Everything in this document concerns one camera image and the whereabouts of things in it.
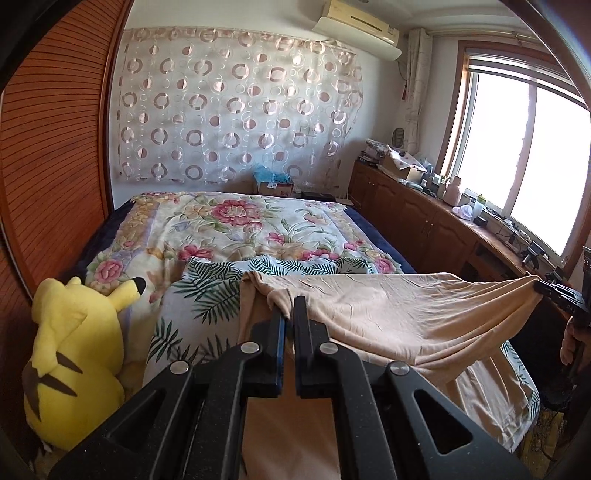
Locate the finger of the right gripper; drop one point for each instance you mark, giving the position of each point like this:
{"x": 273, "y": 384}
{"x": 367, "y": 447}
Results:
{"x": 566, "y": 298}

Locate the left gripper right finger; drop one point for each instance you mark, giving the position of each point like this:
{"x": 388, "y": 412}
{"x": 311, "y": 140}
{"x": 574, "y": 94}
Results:
{"x": 391, "y": 422}

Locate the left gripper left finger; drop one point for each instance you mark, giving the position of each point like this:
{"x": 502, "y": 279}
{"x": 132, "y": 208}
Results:
{"x": 188, "y": 421}

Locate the beige t-shirt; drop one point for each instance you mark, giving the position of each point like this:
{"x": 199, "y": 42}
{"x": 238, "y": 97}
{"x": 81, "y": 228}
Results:
{"x": 455, "y": 333}

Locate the person's right hand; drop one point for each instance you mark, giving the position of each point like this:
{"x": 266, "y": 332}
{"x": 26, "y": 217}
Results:
{"x": 575, "y": 336}

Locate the palm leaf print sheet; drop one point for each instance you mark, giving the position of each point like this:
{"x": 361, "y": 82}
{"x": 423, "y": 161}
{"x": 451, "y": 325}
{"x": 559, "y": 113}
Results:
{"x": 199, "y": 317}

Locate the yellow Pikachu plush toy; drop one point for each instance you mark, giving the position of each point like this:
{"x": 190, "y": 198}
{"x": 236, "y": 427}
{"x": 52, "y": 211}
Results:
{"x": 70, "y": 381}

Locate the long wooden cabinet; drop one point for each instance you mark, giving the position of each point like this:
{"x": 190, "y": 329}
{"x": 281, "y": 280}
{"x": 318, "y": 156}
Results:
{"x": 428, "y": 234}

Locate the navy blue bedspread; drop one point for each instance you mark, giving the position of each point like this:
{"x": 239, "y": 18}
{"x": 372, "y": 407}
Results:
{"x": 378, "y": 240}

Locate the window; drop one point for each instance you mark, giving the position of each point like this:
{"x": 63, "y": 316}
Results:
{"x": 518, "y": 134}

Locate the floral blanket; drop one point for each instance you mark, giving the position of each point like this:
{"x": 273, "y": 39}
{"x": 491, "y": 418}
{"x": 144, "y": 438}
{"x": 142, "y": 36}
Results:
{"x": 156, "y": 233}

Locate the cardboard box on cabinet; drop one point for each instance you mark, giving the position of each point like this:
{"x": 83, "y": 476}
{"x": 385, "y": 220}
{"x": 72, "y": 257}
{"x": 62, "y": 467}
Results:
{"x": 403, "y": 166}

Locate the box with blue item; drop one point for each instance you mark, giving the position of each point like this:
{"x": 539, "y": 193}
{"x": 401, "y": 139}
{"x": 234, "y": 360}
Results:
{"x": 269, "y": 183}

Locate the white side curtain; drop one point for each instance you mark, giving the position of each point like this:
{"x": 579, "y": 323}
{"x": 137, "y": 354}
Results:
{"x": 419, "y": 58}

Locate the circle pattern sheer curtain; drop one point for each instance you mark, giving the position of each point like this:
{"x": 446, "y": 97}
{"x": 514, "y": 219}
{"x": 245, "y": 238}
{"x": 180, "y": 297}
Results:
{"x": 209, "y": 106}

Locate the white air conditioner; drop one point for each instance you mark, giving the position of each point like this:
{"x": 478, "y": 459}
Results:
{"x": 354, "y": 27}

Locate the wooden slatted wardrobe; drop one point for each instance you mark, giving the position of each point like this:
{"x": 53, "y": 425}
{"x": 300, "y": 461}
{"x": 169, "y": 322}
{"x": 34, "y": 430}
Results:
{"x": 54, "y": 192}

